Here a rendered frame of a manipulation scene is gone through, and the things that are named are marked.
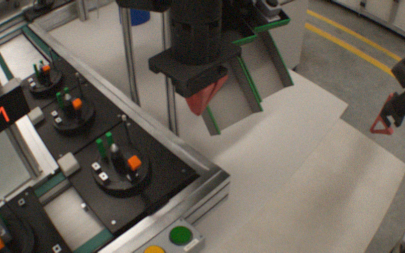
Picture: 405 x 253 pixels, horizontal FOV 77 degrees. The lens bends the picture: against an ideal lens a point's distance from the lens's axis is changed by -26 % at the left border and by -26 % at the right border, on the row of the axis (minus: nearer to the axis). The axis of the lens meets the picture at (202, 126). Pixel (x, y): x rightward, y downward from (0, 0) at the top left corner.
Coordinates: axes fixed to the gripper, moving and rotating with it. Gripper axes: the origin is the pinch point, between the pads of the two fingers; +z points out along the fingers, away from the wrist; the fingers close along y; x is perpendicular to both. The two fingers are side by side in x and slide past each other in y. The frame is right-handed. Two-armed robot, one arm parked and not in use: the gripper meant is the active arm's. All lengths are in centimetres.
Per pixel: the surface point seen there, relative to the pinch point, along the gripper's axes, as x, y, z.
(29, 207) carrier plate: -24.9, 30.5, 26.5
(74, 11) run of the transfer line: -136, -36, 35
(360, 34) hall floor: -56, -339, 125
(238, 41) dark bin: -10.4, -22.1, 2.6
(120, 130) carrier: -28.5, -1.7, 26.7
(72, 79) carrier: -61, -3, 27
